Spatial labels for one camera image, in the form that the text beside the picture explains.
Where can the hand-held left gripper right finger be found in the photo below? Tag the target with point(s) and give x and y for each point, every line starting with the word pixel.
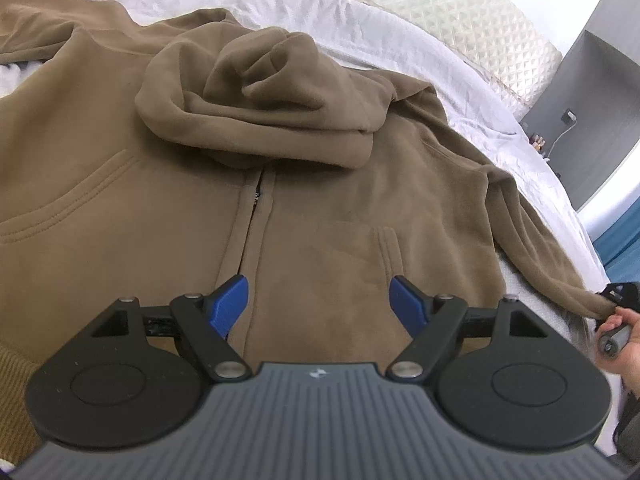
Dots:
pixel 406 305

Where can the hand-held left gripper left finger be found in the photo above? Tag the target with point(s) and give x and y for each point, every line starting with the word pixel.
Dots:
pixel 231 302

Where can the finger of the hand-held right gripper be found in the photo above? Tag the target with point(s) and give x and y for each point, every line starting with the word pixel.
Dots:
pixel 624 294

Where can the brown zip hoodie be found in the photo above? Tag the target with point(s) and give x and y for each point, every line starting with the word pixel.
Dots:
pixel 125 210

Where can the person's right hand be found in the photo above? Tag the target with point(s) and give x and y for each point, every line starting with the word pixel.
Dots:
pixel 632 325

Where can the blue curtain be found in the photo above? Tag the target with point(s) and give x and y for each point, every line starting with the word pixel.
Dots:
pixel 620 255

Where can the cream quilted headboard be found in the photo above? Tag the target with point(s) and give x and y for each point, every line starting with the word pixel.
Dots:
pixel 450 10

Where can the wall socket with charger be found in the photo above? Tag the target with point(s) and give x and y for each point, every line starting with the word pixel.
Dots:
pixel 568 117

